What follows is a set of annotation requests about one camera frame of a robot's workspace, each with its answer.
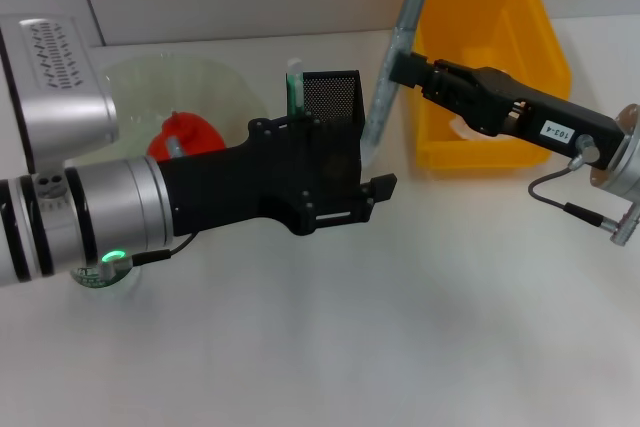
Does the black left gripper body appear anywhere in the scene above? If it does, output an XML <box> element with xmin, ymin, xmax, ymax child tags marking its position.
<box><xmin>159</xmin><ymin>116</ymin><xmax>315</xmax><ymax>238</ymax></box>

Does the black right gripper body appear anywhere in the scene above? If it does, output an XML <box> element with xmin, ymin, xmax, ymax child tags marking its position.
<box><xmin>467</xmin><ymin>66</ymin><xmax>629</xmax><ymax>173</ymax></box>

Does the grey glitter pen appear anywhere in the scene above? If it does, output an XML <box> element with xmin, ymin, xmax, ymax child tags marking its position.
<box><xmin>361</xmin><ymin>0</ymin><xmax>432</xmax><ymax>168</ymax></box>

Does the green white utility knife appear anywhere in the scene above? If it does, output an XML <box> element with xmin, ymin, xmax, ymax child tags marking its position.
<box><xmin>284</xmin><ymin>57</ymin><xmax>306</xmax><ymax>119</ymax></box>

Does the red orange fruit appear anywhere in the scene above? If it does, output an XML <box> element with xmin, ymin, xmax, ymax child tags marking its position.
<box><xmin>146</xmin><ymin>110</ymin><xmax>226</xmax><ymax>162</ymax></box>

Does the white paper ball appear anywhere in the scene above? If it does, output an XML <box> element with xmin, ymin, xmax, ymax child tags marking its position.
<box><xmin>448</xmin><ymin>114</ymin><xmax>484</xmax><ymax>141</ymax></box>

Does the clear green label water bottle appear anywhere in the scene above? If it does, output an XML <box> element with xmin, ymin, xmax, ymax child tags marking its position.
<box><xmin>69</xmin><ymin>262</ymin><xmax>137</xmax><ymax>300</ymax></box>

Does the black mesh pen holder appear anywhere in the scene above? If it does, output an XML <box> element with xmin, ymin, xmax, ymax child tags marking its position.
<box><xmin>301</xmin><ymin>69</ymin><xmax>368</xmax><ymax>188</ymax></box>

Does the translucent green fruit plate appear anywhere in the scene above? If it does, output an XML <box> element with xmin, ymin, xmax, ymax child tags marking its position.
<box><xmin>102</xmin><ymin>54</ymin><xmax>271</xmax><ymax>171</ymax></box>

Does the silver right wrist connector plug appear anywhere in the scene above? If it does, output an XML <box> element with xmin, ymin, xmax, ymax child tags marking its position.
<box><xmin>568</xmin><ymin>134</ymin><xmax>602</xmax><ymax>169</ymax></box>

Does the yellow plastic bin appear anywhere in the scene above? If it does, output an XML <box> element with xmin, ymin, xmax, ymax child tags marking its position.
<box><xmin>399</xmin><ymin>0</ymin><xmax>573</xmax><ymax>169</ymax></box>

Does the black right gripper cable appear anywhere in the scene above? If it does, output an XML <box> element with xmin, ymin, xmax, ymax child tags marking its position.
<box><xmin>528</xmin><ymin>160</ymin><xmax>612</xmax><ymax>232</ymax></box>

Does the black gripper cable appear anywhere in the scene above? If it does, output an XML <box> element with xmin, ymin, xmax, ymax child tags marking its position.
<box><xmin>128</xmin><ymin>231</ymin><xmax>199</xmax><ymax>268</ymax></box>
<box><xmin>528</xmin><ymin>160</ymin><xmax>612</xmax><ymax>232</ymax></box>

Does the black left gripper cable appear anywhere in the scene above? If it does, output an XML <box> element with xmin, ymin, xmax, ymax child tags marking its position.
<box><xmin>128</xmin><ymin>231</ymin><xmax>199</xmax><ymax>268</ymax></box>

